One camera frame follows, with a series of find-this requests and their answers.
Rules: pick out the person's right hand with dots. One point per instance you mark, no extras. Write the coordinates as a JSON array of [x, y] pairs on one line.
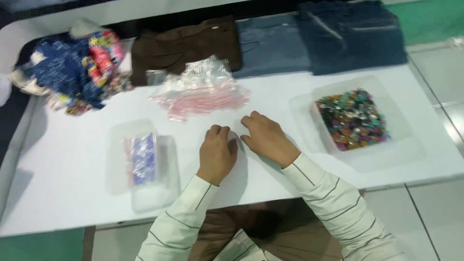
[[270, 139]]

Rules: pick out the person's left hand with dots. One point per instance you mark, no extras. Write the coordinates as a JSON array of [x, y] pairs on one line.
[[216, 156]]

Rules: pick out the pile of clear zip bags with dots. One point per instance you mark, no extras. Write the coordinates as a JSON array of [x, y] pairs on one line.
[[199, 90]]

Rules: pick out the clear plastic tray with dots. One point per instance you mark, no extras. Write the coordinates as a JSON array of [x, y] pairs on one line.
[[143, 165]]

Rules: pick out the filled zip bag blue beads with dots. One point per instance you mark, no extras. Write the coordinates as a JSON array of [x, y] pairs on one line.
[[142, 159]]

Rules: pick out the heap of colourful beads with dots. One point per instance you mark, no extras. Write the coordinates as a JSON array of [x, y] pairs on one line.
[[352, 119]]

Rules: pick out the person's brown trousers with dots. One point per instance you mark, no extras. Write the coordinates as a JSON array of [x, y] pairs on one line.
[[261, 232]]

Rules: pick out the clear tray of colourful beads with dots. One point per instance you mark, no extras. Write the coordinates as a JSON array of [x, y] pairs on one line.
[[357, 119]]

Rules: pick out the folded grey-blue garment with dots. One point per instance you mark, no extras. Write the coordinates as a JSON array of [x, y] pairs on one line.
[[270, 47]]

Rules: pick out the folded brown garment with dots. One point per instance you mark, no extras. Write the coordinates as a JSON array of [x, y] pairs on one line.
[[181, 47]]

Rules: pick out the folded dark blue jeans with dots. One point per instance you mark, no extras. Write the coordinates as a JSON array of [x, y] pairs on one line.
[[350, 36]]

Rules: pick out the heap of colourful printed clothes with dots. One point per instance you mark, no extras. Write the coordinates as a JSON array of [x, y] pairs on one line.
[[76, 69]]

